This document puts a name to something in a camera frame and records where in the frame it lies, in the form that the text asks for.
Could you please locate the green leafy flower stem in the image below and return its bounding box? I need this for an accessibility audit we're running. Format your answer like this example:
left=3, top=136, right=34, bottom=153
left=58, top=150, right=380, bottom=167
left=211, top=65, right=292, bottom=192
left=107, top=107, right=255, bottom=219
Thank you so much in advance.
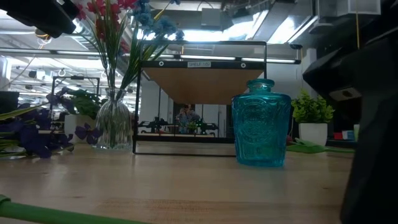
left=285, top=138, right=355, bottom=154

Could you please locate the purple artificial flower bunch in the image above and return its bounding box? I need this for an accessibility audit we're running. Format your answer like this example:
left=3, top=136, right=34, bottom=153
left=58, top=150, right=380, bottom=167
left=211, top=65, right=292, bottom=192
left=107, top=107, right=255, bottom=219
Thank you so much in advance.
left=0, top=86, right=102, bottom=159

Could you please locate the blue artificial flower bunch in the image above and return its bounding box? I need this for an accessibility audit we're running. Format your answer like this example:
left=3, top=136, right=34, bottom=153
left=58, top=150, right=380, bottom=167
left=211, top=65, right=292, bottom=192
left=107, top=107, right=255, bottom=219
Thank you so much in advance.
left=119, top=0, right=186, bottom=91

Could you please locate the thick green flower stem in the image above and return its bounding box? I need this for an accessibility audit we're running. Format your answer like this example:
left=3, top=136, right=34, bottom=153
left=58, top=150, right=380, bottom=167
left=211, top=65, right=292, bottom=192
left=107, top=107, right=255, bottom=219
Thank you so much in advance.
left=0, top=194, right=147, bottom=224

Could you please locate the black metal wood shelf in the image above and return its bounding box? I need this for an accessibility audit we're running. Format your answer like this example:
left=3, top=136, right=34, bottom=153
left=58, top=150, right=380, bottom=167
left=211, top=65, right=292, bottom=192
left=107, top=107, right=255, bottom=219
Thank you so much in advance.
left=132, top=40, right=268, bottom=157

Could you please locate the small green plant white pot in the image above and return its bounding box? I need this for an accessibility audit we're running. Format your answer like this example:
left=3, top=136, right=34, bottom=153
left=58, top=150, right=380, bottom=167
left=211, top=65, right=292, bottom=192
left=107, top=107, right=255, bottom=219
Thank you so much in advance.
left=291, top=89, right=336, bottom=147

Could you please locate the dark computer monitor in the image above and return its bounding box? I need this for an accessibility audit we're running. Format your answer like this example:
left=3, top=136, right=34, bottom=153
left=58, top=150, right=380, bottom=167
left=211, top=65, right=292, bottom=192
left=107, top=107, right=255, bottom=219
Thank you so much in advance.
left=0, top=91, right=20, bottom=114

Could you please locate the large leafy plant white pot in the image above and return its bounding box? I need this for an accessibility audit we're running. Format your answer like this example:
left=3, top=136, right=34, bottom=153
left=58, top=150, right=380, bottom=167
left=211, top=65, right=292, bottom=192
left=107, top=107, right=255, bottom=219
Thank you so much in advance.
left=58, top=88, right=108, bottom=144

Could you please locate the blue embossed glass vase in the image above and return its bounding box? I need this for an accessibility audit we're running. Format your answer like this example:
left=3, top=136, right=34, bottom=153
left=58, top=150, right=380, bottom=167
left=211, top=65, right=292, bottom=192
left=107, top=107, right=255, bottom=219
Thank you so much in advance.
left=231, top=78, right=292, bottom=168

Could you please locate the clear ribbed glass vase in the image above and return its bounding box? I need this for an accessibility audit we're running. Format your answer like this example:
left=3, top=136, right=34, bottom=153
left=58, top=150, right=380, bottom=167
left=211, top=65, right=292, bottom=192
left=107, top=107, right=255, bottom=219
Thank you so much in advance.
left=95, top=88, right=134, bottom=151

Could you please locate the long hanging linear light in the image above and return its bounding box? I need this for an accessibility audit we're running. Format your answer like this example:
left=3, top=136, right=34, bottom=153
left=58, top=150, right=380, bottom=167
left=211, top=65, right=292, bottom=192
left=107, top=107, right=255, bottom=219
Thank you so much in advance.
left=0, top=48, right=302, bottom=65

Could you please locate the person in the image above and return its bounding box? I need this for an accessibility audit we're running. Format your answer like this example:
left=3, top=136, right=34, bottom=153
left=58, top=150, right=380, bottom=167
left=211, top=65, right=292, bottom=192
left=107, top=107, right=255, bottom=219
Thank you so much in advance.
left=175, top=104, right=201, bottom=134

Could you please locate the black ceiling cord reel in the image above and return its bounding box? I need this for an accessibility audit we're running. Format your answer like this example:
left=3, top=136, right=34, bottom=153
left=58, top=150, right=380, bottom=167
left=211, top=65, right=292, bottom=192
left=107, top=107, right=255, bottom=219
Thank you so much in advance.
left=34, top=27, right=53, bottom=42

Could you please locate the yellow hanging cable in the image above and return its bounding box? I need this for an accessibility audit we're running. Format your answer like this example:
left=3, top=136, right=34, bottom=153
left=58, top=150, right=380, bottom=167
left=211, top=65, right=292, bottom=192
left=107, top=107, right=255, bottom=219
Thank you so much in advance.
left=356, top=11, right=361, bottom=50

